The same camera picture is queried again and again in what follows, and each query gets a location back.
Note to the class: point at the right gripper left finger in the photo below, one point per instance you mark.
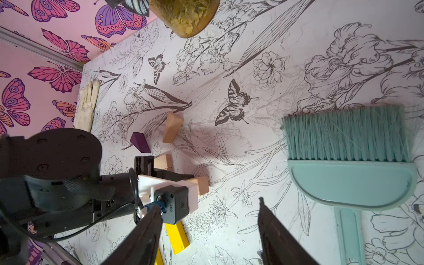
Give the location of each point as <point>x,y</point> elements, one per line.
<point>141,245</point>

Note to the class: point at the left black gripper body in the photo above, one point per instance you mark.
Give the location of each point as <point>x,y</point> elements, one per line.
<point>146,174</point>

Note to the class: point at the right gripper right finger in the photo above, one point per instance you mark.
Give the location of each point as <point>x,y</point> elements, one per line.
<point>279,246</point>

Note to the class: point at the yellow block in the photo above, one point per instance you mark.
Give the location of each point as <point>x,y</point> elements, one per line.
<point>178,238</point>
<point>158,260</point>

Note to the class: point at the natural wood triangle block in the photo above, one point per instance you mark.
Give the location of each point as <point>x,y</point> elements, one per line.
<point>173,124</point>

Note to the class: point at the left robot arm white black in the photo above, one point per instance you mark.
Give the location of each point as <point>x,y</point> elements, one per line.
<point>51,183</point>

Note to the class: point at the purple triangular block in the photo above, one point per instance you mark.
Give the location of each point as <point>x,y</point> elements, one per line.
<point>139,141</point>

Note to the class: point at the beige work glove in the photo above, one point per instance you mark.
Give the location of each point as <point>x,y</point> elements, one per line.
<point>87,100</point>

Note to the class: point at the teal hand brush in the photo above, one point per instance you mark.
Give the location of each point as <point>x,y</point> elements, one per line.
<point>353,160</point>

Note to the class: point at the potted plant in amber jar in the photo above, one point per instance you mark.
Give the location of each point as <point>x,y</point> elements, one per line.
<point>186,18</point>

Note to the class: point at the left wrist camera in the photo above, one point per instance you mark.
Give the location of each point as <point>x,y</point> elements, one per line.
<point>176,199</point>

